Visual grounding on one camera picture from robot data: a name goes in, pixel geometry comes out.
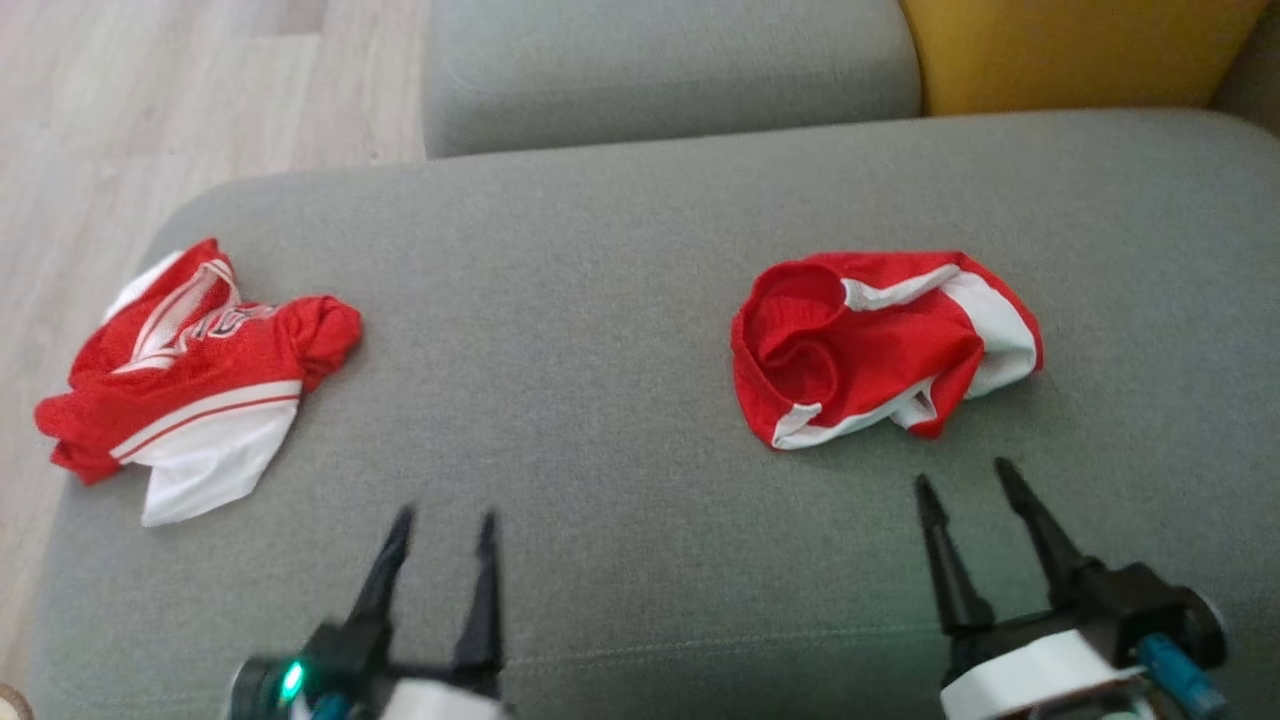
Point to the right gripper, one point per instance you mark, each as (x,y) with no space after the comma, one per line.
(1020,675)

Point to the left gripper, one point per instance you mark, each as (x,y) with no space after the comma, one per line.
(300,690)

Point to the red white sports shorts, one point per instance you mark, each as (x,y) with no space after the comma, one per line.
(870,350)

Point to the red white basketball jersey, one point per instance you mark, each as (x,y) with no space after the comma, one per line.
(190,390)

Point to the blue connector of left gripper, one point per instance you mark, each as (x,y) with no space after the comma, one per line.
(330,708)

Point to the blue connector of gripper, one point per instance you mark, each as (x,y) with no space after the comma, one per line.
(1180,675)
(330,708)

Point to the blue connector of right gripper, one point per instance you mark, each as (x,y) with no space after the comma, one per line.
(1180,675)

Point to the large grey sofa seat cushion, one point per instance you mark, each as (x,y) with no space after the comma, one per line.
(600,400)

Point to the yellow cushion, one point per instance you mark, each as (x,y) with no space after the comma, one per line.
(1070,50)

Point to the grey sofa armrest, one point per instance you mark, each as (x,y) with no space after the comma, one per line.
(1255,70)

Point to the grey sofa seat section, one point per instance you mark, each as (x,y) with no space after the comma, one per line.
(660,70)

